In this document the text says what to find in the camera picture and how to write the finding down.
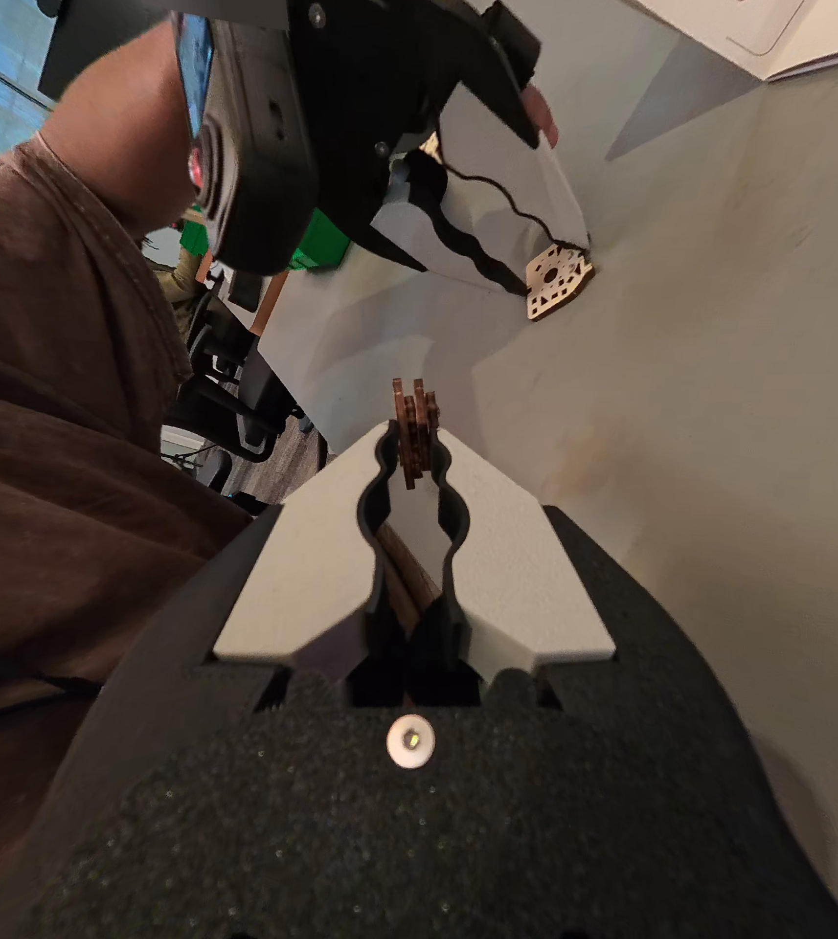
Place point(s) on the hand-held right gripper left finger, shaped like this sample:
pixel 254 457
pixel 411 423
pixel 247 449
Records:
pixel 301 587

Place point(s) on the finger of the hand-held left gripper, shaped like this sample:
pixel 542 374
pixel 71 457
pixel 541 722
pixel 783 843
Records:
pixel 408 235
pixel 529 191

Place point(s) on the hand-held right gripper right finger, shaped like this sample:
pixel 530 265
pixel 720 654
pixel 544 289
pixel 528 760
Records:
pixel 529 587

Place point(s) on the wooden base plate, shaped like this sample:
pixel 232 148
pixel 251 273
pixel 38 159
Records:
pixel 538 264

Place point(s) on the wooden laser-cut model part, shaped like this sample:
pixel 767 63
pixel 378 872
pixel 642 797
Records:
pixel 413 440

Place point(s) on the person's left hand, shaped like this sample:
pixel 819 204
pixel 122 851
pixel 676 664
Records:
pixel 545 125

